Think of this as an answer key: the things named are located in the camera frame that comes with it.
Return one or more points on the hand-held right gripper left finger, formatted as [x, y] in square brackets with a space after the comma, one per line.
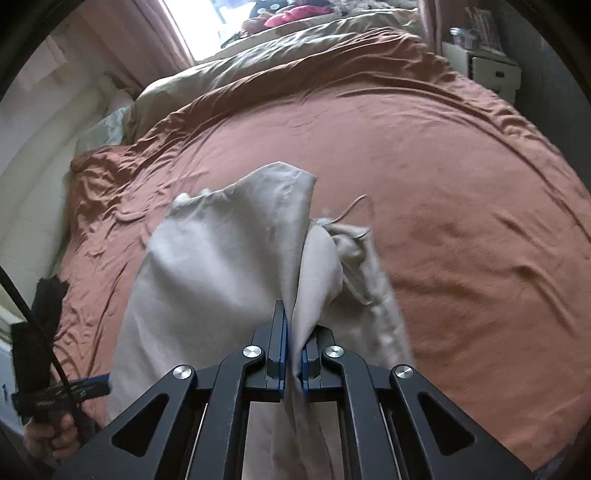
[283, 344]

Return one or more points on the white nightstand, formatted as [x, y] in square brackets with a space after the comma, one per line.
[489, 71]

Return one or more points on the upright books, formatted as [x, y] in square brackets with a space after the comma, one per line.
[485, 27]

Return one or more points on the pale pillow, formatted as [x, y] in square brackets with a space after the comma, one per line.
[108, 131]

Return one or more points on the rust brown bed sheet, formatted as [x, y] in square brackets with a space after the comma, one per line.
[415, 161]

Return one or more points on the olive tan duvet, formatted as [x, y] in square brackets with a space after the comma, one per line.
[277, 50]

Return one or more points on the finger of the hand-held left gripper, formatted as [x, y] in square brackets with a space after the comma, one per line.
[90, 388]

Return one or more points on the bright window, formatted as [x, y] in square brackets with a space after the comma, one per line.
[207, 27]

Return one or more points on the pink curtain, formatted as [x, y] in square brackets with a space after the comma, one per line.
[138, 41]

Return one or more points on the person's left hand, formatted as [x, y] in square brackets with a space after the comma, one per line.
[53, 438]

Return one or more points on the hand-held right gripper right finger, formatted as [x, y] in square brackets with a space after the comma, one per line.
[304, 367]

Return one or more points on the pile of colourful clothes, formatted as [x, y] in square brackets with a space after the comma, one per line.
[286, 18]

